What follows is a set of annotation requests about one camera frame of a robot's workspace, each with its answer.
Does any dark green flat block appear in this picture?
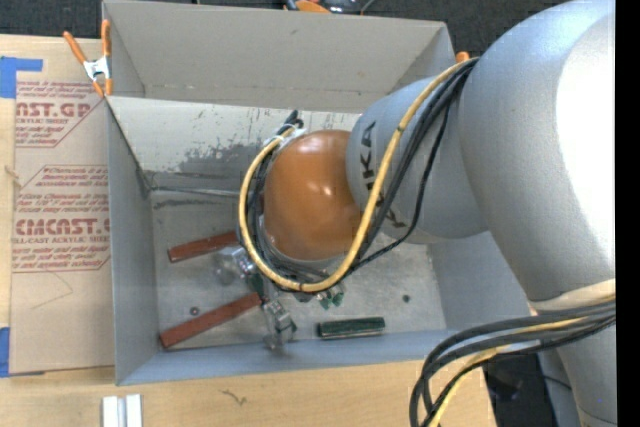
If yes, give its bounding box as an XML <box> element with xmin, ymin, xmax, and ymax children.
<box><xmin>316</xmin><ymin>316</ymin><xmax>387</xmax><ymax>342</ymax></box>

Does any red-brown flat block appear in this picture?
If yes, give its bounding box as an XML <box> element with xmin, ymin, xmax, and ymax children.
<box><xmin>158</xmin><ymin>291</ymin><xmax>264</xmax><ymax>350</ymax></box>
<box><xmin>166</xmin><ymin>230</ymin><xmax>240</xmax><ymax>264</ymax></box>

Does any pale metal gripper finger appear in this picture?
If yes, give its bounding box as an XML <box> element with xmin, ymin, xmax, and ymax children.
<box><xmin>261</xmin><ymin>297</ymin><xmax>299</xmax><ymax>350</ymax></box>
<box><xmin>214</xmin><ymin>246</ymin><xmax>254</xmax><ymax>286</ymax></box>

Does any grey metal bin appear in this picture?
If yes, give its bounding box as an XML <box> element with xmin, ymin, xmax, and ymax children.
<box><xmin>101</xmin><ymin>0</ymin><xmax>540</xmax><ymax>387</ymax></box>

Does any brown cardboard board red print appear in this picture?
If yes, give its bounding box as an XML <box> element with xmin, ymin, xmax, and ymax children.
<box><xmin>0</xmin><ymin>33</ymin><xmax>117</xmax><ymax>379</ymax></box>

